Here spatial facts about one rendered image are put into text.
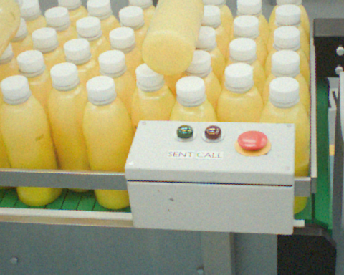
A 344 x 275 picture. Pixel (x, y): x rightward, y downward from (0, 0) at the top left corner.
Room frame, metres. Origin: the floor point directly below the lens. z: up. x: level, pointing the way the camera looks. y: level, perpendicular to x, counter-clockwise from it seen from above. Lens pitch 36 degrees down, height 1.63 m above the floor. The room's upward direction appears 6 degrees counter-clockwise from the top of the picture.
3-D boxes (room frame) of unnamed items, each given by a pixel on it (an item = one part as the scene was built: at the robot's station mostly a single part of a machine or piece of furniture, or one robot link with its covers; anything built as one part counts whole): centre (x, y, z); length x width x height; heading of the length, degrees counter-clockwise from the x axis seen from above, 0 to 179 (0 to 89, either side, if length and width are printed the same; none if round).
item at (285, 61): (0.89, -0.17, 1.10); 0.04 x 0.04 x 0.02
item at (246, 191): (0.71, -0.05, 1.05); 0.20 x 0.10 x 0.10; 78
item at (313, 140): (0.97, -0.23, 0.96); 0.40 x 0.01 x 0.03; 168
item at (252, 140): (0.70, -0.10, 1.11); 0.04 x 0.04 x 0.01
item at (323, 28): (1.15, -0.31, 0.95); 0.10 x 0.07 x 0.10; 168
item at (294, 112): (0.81, -0.16, 1.00); 0.07 x 0.07 x 0.19
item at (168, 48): (0.96, -0.03, 1.14); 0.19 x 0.07 x 0.07; 168
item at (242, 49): (0.94, -0.12, 1.10); 0.04 x 0.04 x 0.02
